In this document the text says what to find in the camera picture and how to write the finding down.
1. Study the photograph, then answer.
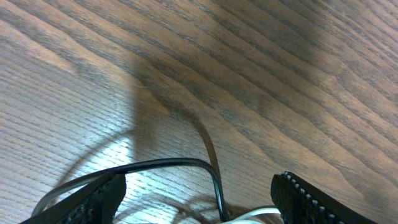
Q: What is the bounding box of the white USB cable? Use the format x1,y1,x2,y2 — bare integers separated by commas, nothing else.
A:
222,207,282,224

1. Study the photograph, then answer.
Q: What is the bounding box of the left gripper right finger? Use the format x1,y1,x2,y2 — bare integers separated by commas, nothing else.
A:
271,171,375,224

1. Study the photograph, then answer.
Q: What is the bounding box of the black USB cable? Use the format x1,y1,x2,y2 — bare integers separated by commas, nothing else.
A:
30,157,231,222

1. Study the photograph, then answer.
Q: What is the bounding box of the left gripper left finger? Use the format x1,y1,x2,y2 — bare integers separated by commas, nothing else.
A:
21,174,126,224

